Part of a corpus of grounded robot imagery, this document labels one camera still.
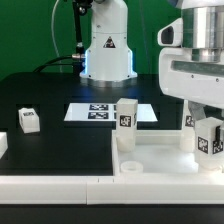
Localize black cables behind table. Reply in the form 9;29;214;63
33;53;86;74

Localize black camera pole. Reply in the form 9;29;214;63
71;0;93;74

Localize white thin cable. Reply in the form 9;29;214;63
50;0;64;73

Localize white part at left edge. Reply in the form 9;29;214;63
0;132;8;159

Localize white front fence bar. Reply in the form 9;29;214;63
0;174;224;205

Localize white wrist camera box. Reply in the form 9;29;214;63
157;18;183;47

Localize white square table top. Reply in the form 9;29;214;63
111;130;222;175

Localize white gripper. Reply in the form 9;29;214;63
159;48;224;142

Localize white marker sheet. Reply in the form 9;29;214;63
64;103;157;122

